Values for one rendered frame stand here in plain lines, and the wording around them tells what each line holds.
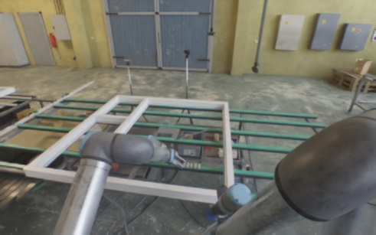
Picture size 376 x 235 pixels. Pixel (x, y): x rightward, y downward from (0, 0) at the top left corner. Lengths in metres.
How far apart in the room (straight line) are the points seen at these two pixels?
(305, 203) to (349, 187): 0.06
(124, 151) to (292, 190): 0.58
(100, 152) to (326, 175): 0.68
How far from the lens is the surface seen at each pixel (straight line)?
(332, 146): 0.34
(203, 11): 7.35
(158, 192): 1.32
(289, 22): 7.55
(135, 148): 0.77
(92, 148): 0.80
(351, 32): 8.35
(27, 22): 10.62
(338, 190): 0.33
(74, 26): 8.75
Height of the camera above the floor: 1.89
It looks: 28 degrees down
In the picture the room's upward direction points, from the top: straight up
